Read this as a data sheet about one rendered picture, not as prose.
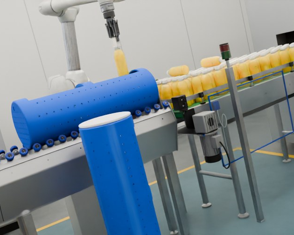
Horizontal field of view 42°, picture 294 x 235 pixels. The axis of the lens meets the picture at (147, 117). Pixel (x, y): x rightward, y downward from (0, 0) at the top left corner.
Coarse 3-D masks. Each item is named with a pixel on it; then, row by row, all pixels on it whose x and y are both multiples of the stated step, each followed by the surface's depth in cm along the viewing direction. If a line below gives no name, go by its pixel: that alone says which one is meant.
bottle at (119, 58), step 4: (116, 48) 253; (116, 52) 252; (120, 52) 252; (116, 56) 252; (120, 56) 252; (124, 56) 254; (116, 60) 252; (120, 60) 252; (124, 60) 253; (116, 64) 254; (120, 64) 252; (124, 64) 253; (120, 68) 253; (124, 68) 253; (120, 72) 253; (124, 72) 253; (128, 72) 256
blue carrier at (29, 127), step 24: (144, 72) 249; (48, 96) 215; (72, 96) 219; (96, 96) 225; (120, 96) 233; (144, 96) 243; (24, 120) 204; (48, 120) 208; (72, 120) 217; (24, 144) 218
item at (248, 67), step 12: (288, 48) 336; (252, 60) 297; (264, 60) 302; (276, 60) 309; (288, 60) 317; (216, 72) 277; (240, 72) 291; (252, 72) 297; (204, 84) 270; (216, 84) 279
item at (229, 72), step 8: (232, 72) 252; (232, 80) 252; (232, 88) 252; (232, 96) 254; (232, 104) 257; (240, 112) 256; (240, 120) 256; (240, 128) 257; (240, 136) 259; (248, 144) 260; (248, 152) 260; (248, 160) 260; (248, 168) 262; (248, 176) 264; (256, 184) 264; (256, 192) 264; (256, 200) 264; (256, 208) 266; (256, 216) 269
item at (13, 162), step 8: (160, 112) 252; (136, 120) 242; (64, 144) 217; (72, 144) 218; (40, 152) 209; (48, 152) 211; (8, 160) 201; (16, 160) 202; (24, 160) 204; (0, 168) 197
